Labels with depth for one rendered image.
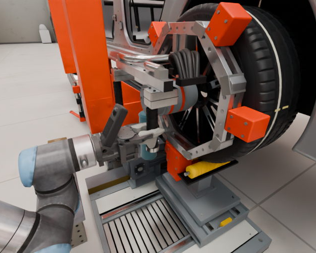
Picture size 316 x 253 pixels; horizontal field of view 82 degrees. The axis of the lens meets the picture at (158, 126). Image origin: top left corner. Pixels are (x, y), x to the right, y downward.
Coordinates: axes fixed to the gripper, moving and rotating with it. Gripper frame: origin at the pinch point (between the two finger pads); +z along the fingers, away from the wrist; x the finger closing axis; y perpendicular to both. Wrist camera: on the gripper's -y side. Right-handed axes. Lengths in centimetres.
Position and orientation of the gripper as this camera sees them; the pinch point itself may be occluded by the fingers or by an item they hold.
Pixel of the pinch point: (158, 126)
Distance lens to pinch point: 57.8
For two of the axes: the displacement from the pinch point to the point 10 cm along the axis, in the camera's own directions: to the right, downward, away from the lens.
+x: 4.8, 4.2, -7.7
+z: 8.8, -2.2, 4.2
